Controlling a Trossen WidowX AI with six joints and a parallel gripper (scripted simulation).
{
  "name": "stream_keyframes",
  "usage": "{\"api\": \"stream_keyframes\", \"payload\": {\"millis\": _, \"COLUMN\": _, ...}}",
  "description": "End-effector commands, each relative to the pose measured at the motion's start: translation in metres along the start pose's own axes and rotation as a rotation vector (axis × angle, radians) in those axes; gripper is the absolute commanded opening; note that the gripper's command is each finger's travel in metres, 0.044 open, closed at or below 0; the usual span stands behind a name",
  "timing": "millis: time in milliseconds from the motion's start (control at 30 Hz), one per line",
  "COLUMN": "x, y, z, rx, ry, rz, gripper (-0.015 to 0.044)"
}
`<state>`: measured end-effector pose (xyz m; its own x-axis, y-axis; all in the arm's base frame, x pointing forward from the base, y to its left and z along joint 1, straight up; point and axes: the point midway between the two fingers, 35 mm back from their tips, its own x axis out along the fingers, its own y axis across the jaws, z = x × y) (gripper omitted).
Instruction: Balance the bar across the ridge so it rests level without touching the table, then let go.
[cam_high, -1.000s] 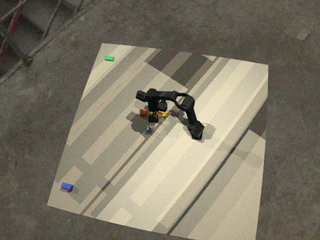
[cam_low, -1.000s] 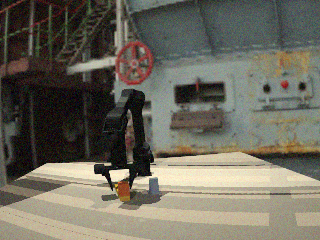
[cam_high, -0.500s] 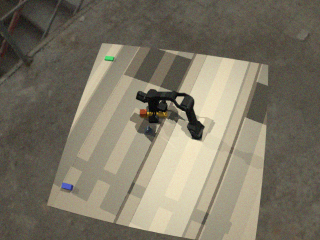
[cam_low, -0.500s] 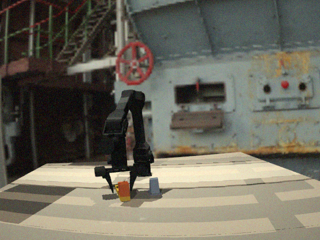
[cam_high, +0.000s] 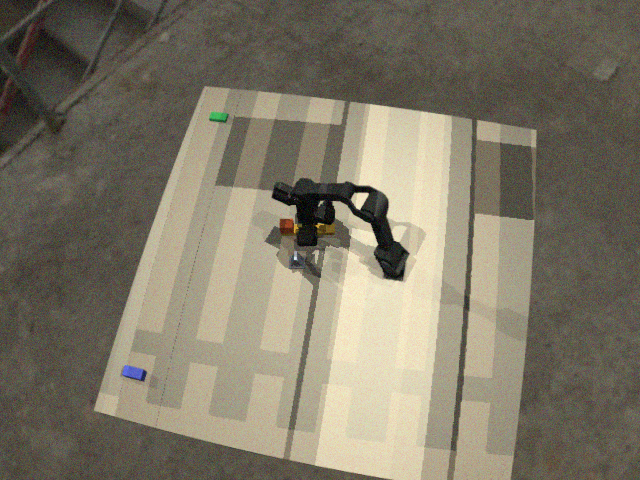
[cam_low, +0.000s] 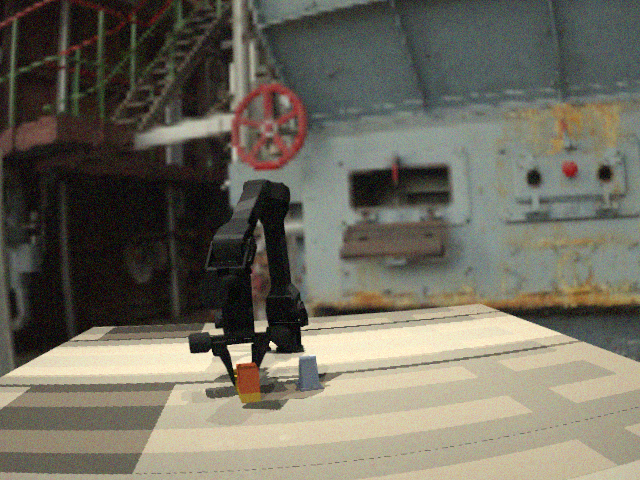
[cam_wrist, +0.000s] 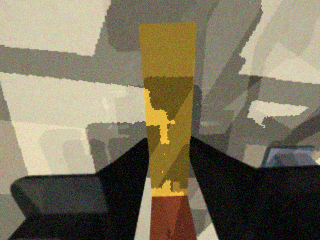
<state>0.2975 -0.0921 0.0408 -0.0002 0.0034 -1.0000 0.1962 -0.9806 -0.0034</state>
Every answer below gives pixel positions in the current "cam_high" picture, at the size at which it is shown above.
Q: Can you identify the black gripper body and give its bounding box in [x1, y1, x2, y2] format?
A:
[297, 210, 317, 246]

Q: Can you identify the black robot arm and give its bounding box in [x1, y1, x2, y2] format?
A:
[271, 178, 409, 282]

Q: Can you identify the blue rectangular block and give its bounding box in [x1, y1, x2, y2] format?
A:
[122, 365, 147, 381]

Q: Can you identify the small green block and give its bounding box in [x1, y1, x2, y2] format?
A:
[209, 112, 228, 123]

